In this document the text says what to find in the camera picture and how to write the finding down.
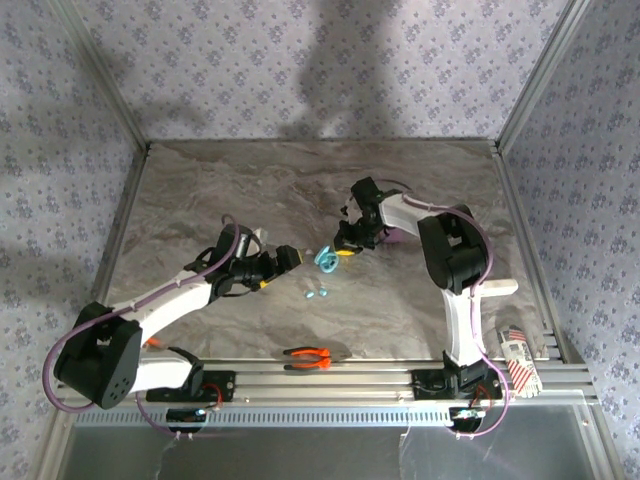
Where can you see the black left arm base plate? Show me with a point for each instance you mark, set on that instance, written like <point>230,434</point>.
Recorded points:
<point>222,385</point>

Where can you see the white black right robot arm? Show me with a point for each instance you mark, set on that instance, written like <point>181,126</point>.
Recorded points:
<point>455,260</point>

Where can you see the blue earbud charging case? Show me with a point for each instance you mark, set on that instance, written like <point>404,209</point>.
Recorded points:
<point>325,267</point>

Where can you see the grey metal panel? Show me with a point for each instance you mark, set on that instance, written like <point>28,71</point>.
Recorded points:
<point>320,455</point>

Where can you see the white plastic block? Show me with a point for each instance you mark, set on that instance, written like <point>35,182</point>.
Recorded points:
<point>502,286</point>

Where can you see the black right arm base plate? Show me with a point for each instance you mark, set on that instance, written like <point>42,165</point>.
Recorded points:
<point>430,385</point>

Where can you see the aluminium mounting rail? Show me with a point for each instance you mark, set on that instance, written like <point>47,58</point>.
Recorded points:
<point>320,385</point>

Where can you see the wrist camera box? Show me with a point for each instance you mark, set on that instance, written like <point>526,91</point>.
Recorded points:
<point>252,242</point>
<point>352,212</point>

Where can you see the red white striped card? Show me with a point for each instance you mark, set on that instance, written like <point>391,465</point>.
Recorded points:
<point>522,375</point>

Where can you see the aluminium frame post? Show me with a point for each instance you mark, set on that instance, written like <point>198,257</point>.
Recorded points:
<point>109,80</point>
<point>545,75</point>

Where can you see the black circuit board holder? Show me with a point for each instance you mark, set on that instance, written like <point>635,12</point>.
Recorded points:
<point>190,414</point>
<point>467,414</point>

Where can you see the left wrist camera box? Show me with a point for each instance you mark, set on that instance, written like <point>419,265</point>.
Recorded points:
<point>252,242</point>

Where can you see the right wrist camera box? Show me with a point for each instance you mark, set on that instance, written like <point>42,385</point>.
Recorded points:
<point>352,212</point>

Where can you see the purple earbud charging case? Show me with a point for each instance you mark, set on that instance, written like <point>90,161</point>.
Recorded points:
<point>395,236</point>

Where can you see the aluminium table side rail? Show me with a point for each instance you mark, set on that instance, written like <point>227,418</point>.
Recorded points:
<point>522,225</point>
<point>121,225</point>

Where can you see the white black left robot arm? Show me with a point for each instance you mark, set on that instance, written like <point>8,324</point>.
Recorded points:
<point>170,305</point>

